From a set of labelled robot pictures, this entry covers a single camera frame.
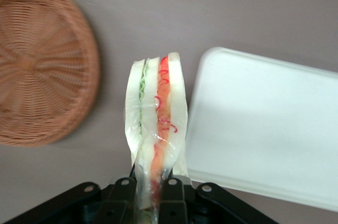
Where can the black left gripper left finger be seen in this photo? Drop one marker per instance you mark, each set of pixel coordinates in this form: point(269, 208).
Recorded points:
point(120, 203)

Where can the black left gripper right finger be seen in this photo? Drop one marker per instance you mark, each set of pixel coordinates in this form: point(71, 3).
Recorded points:
point(173, 203)

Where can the triangle sandwich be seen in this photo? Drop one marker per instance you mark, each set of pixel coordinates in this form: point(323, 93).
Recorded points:
point(161, 113)

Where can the white plastic tray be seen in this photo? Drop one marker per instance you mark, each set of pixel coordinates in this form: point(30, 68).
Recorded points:
point(258, 123)

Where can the brown round wicker basket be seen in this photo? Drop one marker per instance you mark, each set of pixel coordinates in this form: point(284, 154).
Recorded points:
point(42, 63)

